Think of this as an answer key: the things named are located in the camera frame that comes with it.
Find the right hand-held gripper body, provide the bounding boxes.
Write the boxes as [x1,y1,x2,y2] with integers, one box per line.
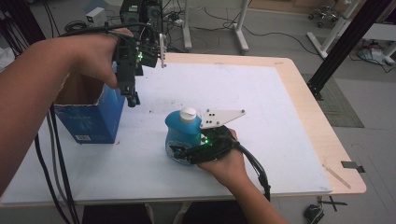
[186,108,247,165]

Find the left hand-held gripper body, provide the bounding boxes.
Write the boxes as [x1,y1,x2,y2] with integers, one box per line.
[112,32,168,95]

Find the blue detergent bottle white cap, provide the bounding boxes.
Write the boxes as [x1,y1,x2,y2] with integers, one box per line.
[163,106,205,166]

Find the person's right hand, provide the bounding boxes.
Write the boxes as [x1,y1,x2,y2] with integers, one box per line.
[197,127,250,189]

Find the person's left hand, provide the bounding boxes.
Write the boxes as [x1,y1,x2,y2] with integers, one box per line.
[62,27,134,91]

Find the black computer tower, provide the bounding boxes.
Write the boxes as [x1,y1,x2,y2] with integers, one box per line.
[119,0,164,35]

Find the blue cardboard box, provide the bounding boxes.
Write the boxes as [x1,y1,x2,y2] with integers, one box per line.
[53,70,126,145]

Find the white desk leg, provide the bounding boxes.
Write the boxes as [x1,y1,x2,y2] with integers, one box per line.
[233,0,250,54]
[182,0,193,51]

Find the small white box device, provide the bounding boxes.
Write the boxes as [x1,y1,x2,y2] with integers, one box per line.
[85,6,107,28]

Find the person's legs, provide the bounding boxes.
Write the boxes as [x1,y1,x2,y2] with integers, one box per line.
[81,200,248,224]

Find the wooden table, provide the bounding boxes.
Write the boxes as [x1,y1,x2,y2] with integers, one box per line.
[0,51,367,209]

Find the small black floor device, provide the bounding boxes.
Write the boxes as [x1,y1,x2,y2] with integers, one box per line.
[303,203,325,224]

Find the thin wooden stick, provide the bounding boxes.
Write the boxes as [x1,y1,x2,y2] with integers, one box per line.
[321,163,352,189]

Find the grey floor mat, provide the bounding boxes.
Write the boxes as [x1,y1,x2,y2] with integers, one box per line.
[301,73,365,129]

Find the white metal stand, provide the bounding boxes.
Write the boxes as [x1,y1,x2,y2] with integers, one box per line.
[305,0,362,61]

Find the light blue cloth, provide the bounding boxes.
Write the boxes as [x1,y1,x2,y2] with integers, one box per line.
[357,42,396,67]

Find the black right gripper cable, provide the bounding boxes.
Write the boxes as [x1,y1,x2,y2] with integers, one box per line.
[235,141,273,203]

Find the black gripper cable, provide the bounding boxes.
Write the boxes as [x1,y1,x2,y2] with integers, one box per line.
[235,141,273,203]
[33,22,148,224]

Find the grey cable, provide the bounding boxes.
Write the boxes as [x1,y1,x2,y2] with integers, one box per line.
[46,110,71,206]

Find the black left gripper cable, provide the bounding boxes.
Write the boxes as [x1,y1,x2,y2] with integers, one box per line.
[33,22,148,224]

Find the black floor cable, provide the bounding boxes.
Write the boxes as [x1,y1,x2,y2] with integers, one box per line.
[192,6,321,57]

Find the black metal bracket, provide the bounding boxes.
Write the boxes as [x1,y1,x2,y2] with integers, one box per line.
[340,160,366,175]

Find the black metal frame post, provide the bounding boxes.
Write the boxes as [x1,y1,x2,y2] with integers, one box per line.
[305,0,396,101]

